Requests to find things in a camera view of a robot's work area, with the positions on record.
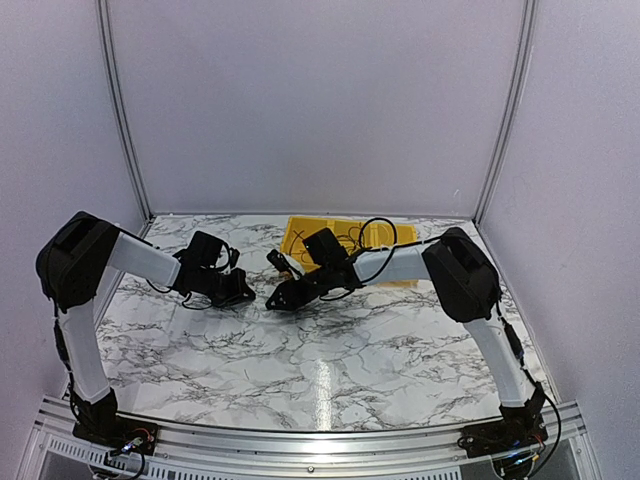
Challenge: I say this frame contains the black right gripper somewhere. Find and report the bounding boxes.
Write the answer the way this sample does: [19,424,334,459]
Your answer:
[266,264,334,312]

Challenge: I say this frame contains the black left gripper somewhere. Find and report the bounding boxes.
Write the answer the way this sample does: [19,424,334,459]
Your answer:
[199,268,255,309]

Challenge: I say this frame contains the red cable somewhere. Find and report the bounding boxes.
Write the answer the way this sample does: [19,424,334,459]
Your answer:
[287,227,314,264]

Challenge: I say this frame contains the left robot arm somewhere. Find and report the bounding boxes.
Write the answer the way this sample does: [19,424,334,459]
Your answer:
[36,211,255,445]

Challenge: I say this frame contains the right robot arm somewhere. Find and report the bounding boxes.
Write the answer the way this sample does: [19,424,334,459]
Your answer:
[266,227,545,448]

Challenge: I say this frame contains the yellow bin left compartment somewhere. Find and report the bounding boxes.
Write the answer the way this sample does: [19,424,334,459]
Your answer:
[280,216,329,271]

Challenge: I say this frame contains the yellow bin middle compartment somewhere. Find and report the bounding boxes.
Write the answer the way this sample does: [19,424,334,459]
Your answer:
[327,219,370,254]

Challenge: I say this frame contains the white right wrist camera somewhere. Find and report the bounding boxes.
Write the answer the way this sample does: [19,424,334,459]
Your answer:
[266,249,302,278]

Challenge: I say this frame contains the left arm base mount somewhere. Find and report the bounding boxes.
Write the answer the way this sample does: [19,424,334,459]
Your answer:
[72,416,159,455]

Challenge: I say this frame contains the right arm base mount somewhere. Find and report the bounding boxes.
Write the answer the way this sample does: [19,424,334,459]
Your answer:
[457,416,548,458]

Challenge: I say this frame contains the aluminium frame left rear post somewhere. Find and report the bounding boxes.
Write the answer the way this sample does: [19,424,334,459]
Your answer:
[95,0,154,223]

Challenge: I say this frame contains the aluminium front rail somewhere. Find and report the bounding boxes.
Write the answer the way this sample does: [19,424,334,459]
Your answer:
[17,397,602,479]

